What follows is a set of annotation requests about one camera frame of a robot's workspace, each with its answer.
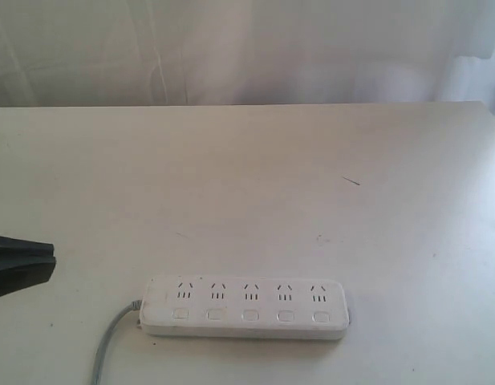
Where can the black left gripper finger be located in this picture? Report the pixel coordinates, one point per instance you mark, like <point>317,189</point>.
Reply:
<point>18,273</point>
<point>16,248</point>

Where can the white five-outlet power strip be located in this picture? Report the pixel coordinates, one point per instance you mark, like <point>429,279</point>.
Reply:
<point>237,307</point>

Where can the white backdrop curtain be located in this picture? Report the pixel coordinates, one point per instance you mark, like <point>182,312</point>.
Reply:
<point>127,53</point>

